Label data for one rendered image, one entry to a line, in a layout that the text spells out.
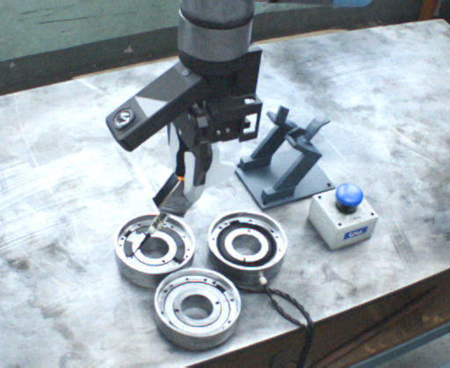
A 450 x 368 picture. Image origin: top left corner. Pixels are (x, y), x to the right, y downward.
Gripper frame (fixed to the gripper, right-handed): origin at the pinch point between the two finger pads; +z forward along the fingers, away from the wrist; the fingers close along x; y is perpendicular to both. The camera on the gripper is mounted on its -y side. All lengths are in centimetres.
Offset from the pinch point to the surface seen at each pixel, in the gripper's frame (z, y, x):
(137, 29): 80, 55, 157
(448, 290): 38, 53, -8
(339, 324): 38.2, 29.2, -5.4
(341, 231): 9.4, 21.2, -6.8
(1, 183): 12.9, -19.5, 22.3
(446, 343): 93, 86, 4
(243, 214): 9.4, 10.1, 1.1
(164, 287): 9.9, -4.7, -6.2
